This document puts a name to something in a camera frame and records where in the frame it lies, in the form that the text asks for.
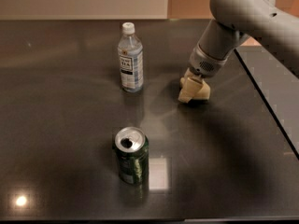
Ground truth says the green aluminium drink can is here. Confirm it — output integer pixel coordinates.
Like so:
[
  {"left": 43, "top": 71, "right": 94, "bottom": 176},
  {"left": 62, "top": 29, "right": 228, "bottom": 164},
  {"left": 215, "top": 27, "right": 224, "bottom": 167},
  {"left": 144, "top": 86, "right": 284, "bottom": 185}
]
[{"left": 113, "top": 127, "right": 149, "bottom": 185}]

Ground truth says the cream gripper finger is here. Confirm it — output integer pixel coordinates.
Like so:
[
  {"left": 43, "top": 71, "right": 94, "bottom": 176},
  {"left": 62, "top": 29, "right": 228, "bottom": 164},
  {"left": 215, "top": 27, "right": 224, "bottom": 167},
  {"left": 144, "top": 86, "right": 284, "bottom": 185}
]
[
  {"left": 179, "top": 68, "right": 193, "bottom": 88},
  {"left": 178, "top": 74, "right": 205, "bottom": 104}
]

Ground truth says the grey side table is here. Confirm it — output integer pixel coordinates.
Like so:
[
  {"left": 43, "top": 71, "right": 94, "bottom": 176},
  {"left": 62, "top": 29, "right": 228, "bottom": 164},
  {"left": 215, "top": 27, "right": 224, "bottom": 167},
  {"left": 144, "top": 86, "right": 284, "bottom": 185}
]
[{"left": 235, "top": 46, "right": 299, "bottom": 155}]

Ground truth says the yellow sponge with black base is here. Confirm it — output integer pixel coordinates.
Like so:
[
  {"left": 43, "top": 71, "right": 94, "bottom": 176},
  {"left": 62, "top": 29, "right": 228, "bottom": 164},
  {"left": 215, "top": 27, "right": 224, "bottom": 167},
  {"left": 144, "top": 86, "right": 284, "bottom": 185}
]
[{"left": 179, "top": 77, "right": 211, "bottom": 102}]

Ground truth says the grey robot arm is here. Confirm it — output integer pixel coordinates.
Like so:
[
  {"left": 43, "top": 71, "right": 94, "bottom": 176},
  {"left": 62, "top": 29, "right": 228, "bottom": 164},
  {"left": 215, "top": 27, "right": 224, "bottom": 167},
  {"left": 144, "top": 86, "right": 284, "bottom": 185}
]
[{"left": 178, "top": 0, "right": 299, "bottom": 104}]

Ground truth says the clear plastic tea bottle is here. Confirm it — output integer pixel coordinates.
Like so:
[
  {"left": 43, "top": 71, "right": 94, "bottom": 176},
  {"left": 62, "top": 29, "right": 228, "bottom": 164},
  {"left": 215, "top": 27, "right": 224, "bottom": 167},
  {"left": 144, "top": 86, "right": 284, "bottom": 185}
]
[{"left": 118, "top": 22, "right": 144, "bottom": 92}]

